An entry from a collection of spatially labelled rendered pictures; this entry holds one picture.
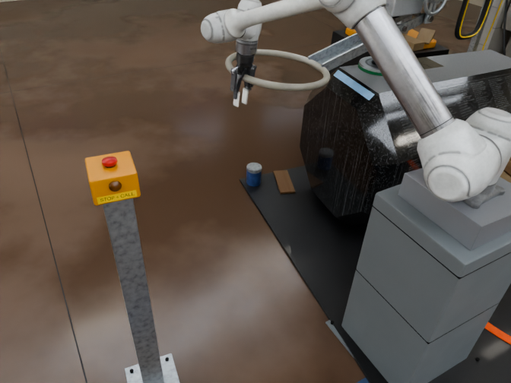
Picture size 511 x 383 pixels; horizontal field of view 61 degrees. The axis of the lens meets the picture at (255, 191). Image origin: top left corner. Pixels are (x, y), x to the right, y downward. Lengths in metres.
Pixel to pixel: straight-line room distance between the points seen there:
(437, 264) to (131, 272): 0.97
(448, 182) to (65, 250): 2.01
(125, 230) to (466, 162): 0.94
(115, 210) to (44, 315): 1.17
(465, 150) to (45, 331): 1.87
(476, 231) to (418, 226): 0.18
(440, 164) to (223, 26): 0.90
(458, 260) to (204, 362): 1.14
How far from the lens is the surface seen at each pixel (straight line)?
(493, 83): 2.74
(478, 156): 1.29
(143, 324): 1.61
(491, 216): 1.50
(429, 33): 3.47
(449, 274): 1.50
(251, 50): 1.85
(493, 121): 1.44
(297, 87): 1.88
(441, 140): 1.27
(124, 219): 1.26
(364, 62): 2.49
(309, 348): 2.08
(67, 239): 2.67
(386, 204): 1.58
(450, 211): 1.49
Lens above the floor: 1.72
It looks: 37 degrees down
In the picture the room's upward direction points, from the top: 3 degrees clockwise
